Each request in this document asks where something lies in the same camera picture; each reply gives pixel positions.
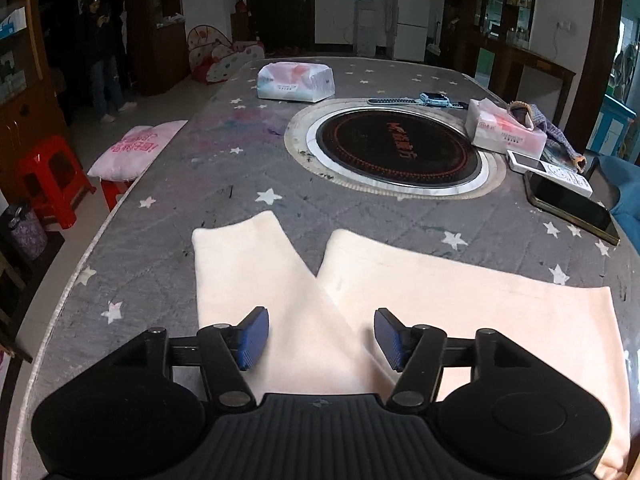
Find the cream white sweater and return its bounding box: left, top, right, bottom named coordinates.
left=192, top=211, right=630, bottom=479

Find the person in dark clothes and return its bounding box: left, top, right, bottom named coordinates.
left=79, top=0, right=137, bottom=124

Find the grey star tablecloth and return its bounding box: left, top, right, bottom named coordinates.
left=3, top=63, right=639, bottom=479

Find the round black induction cooker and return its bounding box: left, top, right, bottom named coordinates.
left=284, top=99, right=506, bottom=200

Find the white phone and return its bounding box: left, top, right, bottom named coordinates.
left=506, top=151, right=546, bottom=174

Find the black tablet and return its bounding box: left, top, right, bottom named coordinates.
left=523, top=171, right=620, bottom=246

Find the pink pillow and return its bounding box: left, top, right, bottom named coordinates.
left=87, top=120, right=186, bottom=182

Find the white remote control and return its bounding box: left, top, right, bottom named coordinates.
left=536, top=162, right=592, bottom=198

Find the pink tissue box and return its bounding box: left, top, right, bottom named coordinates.
left=465, top=99, right=547, bottom=158

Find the red plastic stool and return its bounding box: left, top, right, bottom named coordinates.
left=16, top=136, right=96, bottom=230

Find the blue kids smartwatch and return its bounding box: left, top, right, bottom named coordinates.
left=368, top=92, right=469, bottom=110

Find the blue knitted cloth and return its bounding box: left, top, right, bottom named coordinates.
left=508, top=101, right=586, bottom=174

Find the blue sofa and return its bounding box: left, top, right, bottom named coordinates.
left=587, top=155, right=640, bottom=250

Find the white pink tissue pack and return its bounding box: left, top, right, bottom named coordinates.
left=256, top=62, right=335, bottom=103

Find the pink play tent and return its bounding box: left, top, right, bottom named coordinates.
left=186, top=25, right=265, bottom=84

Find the blue cabinet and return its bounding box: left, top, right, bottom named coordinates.
left=587, top=94, right=637, bottom=156

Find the dark wooden side table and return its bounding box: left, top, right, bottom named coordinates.
left=482, top=38, right=575, bottom=126

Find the dark wooden shelf left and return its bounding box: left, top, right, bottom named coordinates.
left=1, top=0, right=70, bottom=202

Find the water dispenser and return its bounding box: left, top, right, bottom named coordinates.
left=354, top=0, right=376, bottom=58

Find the dark wooden display cabinet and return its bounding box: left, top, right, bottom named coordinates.
left=439, top=0, right=536, bottom=76

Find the white refrigerator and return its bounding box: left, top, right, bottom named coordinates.
left=390, top=0, right=431, bottom=63

